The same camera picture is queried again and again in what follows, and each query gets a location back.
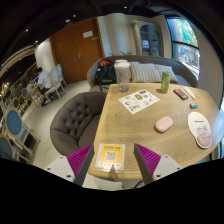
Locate white glass cabinet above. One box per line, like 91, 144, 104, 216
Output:
132, 20, 164, 57

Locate grey sofa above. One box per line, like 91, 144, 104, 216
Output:
87, 55, 198, 91

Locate beige pen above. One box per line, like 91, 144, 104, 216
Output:
184, 87, 195, 100

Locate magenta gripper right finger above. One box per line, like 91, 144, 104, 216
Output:
133, 143, 183, 186

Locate white pig mouse pad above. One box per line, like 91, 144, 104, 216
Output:
188, 111, 212, 149

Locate blue round-back chair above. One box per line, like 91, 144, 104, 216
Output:
4, 107, 40, 156

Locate clear shaker bottle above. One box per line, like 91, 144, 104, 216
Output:
114, 60, 130, 92

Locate seated person in white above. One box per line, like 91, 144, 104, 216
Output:
37, 67, 52, 106

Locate white sticker sheet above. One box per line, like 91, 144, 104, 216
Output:
119, 89, 159, 114

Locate window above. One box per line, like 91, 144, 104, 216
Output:
166, 18, 200, 78

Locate pink computer mouse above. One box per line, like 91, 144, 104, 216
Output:
155, 116, 173, 133

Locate grey tufted armchair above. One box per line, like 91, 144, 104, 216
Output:
50, 92, 106, 156

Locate green can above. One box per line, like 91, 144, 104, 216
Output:
161, 72, 170, 94

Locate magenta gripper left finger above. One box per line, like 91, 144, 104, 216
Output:
43, 143, 95, 187

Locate white chair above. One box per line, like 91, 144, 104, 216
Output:
45, 68, 63, 98

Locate wooden door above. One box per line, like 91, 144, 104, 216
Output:
50, 17, 103, 84

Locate yellow QR code sign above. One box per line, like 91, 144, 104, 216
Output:
95, 143, 125, 171

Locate black red rectangular case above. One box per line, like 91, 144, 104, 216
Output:
173, 89, 188, 100

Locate black orange backpack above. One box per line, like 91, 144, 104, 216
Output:
94, 60, 117, 85

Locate light striped cushion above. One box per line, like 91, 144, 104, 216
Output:
155, 64, 178, 83

